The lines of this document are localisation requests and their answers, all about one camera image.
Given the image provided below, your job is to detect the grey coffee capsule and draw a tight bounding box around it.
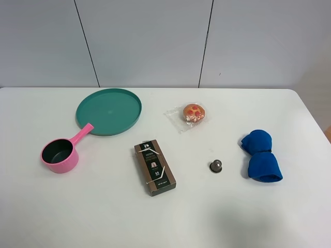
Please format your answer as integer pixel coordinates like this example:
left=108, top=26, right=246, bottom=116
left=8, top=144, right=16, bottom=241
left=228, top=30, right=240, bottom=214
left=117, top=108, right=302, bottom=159
left=209, top=160, right=222, bottom=174

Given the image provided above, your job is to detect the wrapped muffin with red dots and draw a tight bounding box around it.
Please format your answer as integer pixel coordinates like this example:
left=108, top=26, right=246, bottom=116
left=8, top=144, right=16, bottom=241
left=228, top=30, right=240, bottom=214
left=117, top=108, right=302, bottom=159
left=164, top=102, right=210, bottom=133

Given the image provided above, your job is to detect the brown coffee capsule box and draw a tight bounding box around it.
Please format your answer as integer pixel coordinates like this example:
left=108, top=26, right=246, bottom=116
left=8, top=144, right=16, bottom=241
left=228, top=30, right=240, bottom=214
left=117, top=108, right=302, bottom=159
left=134, top=140, right=177, bottom=196

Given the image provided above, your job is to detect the teal round plate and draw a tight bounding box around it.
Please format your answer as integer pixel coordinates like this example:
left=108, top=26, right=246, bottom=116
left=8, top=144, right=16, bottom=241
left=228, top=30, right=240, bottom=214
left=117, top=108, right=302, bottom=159
left=76, top=88, right=142, bottom=136

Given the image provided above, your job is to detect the blue folded cloth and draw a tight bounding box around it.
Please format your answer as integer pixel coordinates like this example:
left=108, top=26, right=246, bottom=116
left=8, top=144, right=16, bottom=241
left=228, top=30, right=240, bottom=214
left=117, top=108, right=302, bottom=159
left=241, top=130, right=283, bottom=183

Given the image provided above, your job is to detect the pink saucepan with dark interior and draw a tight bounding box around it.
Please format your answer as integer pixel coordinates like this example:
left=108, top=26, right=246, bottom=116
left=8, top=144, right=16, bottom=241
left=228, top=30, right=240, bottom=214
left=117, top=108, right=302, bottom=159
left=40, top=123, right=94, bottom=174

